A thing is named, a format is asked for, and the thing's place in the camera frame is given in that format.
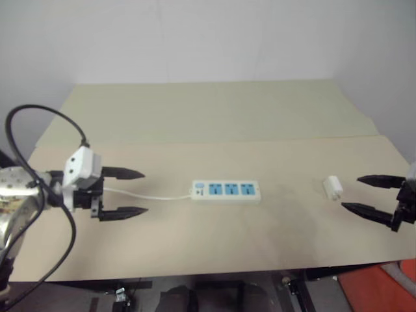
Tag metal caster bracket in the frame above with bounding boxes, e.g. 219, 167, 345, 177
112, 286, 133, 308

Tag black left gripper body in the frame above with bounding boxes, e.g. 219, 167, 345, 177
73, 175, 105, 219

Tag white power strip blue sockets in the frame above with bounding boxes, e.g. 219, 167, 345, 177
188, 179, 262, 203

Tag orange object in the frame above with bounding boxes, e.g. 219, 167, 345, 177
336, 259, 416, 312

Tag white plug adapter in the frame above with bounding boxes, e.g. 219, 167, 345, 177
322, 175, 345, 202

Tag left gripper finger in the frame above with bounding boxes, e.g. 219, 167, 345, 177
102, 166, 146, 181
98, 207, 150, 222

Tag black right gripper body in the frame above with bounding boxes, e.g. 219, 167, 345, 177
391, 177, 416, 233

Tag dark rounded shape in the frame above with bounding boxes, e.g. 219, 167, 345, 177
157, 285, 198, 312

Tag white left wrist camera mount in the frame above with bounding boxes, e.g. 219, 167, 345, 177
62, 146, 103, 213

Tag black table frame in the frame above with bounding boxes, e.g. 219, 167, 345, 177
55, 265, 384, 312

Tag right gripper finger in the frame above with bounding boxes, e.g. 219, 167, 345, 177
341, 201, 397, 228
356, 174, 406, 190

